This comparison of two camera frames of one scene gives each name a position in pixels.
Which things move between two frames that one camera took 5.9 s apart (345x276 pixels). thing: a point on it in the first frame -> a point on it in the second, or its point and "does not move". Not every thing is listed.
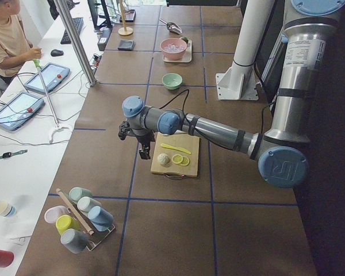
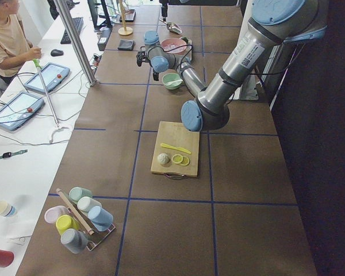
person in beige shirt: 9,43 does not move
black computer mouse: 57,53 does not move
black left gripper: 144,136 -> 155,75
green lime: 185,39 does not move
